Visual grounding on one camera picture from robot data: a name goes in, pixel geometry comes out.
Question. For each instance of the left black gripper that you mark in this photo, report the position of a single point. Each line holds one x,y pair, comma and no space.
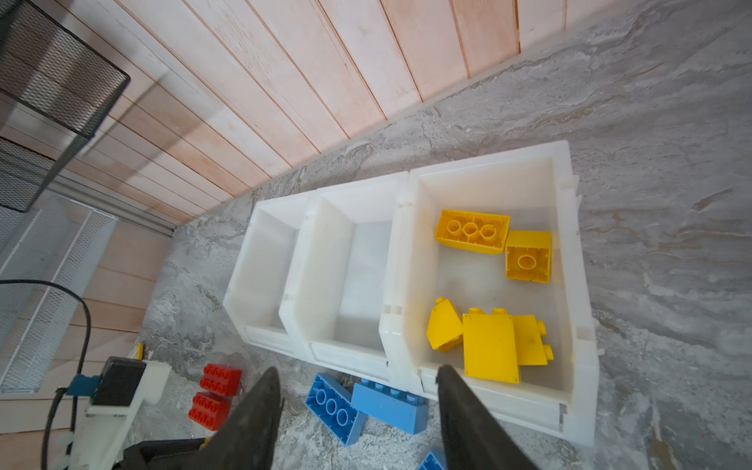
161,454

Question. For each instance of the white wire mesh shelf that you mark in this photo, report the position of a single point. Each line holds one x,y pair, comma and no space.
61,243

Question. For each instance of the left white bin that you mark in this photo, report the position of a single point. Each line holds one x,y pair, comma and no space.
255,291

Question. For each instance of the yellow long brick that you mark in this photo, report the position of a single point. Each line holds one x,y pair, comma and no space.
480,233

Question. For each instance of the blue brick centre right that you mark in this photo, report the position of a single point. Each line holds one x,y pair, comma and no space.
435,460

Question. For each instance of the blue brick near bins left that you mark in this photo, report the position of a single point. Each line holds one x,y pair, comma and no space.
332,404

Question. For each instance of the black mesh basket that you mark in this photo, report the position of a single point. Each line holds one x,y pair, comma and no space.
48,69

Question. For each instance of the red brick lower left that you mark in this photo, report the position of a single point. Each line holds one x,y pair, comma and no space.
209,410

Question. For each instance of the blue brick near bins right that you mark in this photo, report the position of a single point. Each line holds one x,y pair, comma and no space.
402,410

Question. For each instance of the red brick upper left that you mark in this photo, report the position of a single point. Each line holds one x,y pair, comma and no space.
221,380

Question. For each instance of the right white bin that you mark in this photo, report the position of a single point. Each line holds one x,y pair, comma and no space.
537,188

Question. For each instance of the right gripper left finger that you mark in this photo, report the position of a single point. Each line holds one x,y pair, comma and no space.
247,439

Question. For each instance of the red brick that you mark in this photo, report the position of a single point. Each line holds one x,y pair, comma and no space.
221,380
209,410

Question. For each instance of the blue brick bins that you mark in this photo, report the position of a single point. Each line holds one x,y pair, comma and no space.
332,404
402,410

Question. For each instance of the yellow sloped brick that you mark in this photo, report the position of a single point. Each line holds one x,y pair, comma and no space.
445,327

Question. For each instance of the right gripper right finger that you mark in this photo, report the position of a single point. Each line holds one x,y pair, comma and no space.
472,437

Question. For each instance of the yellow small brick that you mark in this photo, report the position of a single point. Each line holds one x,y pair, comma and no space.
528,256
529,341

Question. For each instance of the middle white bin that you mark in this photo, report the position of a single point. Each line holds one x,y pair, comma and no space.
341,275

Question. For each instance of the white bin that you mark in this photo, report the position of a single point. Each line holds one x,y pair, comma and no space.
537,188
255,291
341,275

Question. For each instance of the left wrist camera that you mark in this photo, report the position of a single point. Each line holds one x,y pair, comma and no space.
112,401

